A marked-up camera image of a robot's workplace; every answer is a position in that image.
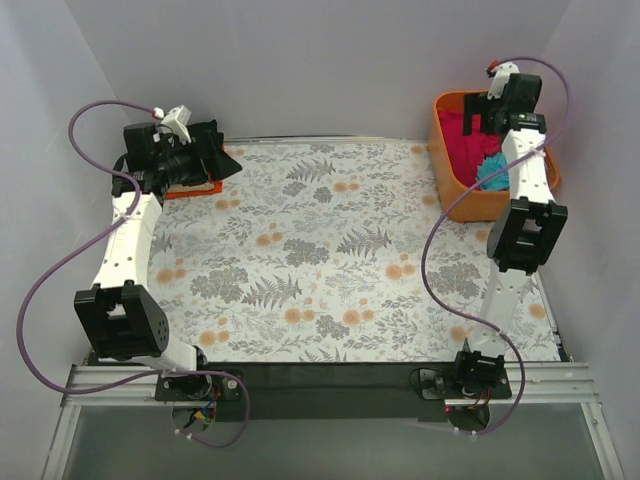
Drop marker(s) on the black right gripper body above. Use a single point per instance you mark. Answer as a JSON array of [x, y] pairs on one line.
[[480, 107]]

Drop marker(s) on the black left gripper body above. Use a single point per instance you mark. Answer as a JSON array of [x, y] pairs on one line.
[[209, 151]]

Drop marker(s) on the pink t shirt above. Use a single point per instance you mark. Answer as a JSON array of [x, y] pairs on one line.
[[466, 153]]

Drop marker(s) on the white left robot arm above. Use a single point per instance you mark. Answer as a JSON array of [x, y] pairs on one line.
[[121, 319]]

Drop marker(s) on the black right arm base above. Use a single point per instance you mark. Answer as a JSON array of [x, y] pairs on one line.
[[473, 378]]

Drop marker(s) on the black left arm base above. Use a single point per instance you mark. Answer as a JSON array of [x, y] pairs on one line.
[[201, 401]]

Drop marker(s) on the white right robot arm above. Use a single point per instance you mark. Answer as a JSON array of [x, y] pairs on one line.
[[524, 235]]

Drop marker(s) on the folded orange t shirt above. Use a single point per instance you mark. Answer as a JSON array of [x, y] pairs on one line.
[[181, 191]]

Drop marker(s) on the teal t shirt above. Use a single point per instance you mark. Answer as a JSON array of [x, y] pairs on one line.
[[490, 167]]

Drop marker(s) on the orange plastic basket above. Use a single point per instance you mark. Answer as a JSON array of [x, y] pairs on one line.
[[480, 205]]

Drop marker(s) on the floral patterned table mat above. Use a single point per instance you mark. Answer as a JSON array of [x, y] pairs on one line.
[[317, 252]]

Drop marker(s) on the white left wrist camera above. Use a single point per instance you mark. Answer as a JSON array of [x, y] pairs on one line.
[[176, 120]]

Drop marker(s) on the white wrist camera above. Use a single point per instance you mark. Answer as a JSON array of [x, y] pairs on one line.
[[500, 73], [176, 120]]

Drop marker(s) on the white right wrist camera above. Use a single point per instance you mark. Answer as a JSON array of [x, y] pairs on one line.
[[500, 73]]

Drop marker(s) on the aluminium frame rail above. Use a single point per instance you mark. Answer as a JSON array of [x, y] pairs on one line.
[[333, 421]]

